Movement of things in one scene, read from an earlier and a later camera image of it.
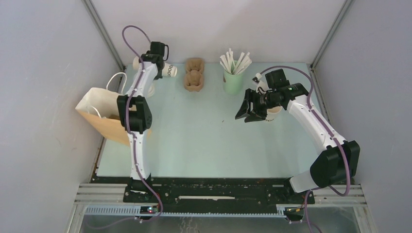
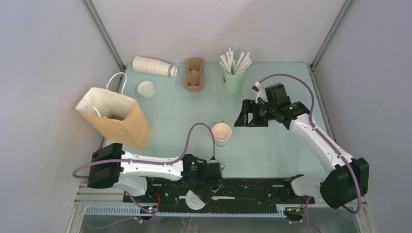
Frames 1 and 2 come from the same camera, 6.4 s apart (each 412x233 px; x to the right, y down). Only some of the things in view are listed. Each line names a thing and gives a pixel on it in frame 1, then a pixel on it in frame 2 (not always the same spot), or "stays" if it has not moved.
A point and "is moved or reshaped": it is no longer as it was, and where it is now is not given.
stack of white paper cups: x=169 y=70 stays
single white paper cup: x=272 y=113 is moved or reshaped
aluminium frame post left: x=102 y=29 stays
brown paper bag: x=99 y=107 stays
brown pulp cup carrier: x=194 y=77 stays
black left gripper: x=159 y=75 to x=204 y=193
